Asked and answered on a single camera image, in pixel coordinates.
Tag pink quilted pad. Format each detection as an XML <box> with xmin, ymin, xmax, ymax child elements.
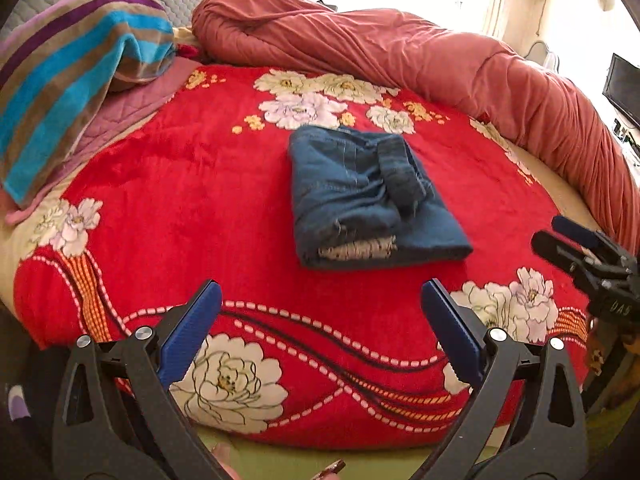
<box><xmin>1</xmin><ymin>56</ymin><xmax>202</xmax><ymax>226</ymax></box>

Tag left hand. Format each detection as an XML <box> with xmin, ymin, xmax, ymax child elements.
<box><xmin>211</xmin><ymin>441</ymin><xmax>347</xmax><ymax>480</ymax></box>

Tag black monitor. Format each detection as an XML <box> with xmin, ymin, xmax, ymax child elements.
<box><xmin>602</xmin><ymin>53</ymin><xmax>640</xmax><ymax>129</ymax></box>

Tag striped towel pillow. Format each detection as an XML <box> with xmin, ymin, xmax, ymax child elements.
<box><xmin>1</xmin><ymin>0</ymin><xmax>175</xmax><ymax>209</ymax></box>

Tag rust red rolled quilt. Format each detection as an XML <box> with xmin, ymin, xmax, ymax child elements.
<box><xmin>191</xmin><ymin>0</ymin><xmax>639</xmax><ymax>252</ymax></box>

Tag red floral blanket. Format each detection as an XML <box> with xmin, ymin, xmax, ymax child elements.
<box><xmin>13</xmin><ymin>66</ymin><xmax>586</xmax><ymax>450</ymax></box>

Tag blue denim pants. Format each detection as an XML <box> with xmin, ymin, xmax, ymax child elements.
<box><xmin>288</xmin><ymin>125</ymin><xmax>473</xmax><ymax>270</ymax></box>

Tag green fleece sleeve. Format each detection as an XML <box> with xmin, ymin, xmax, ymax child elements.
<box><xmin>194</xmin><ymin>398</ymin><xmax>640</xmax><ymax>480</ymax></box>

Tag right hand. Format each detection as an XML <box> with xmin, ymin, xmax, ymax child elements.
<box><xmin>582</xmin><ymin>315</ymin><xmax>639</xmax><ymax>415</ymax></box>

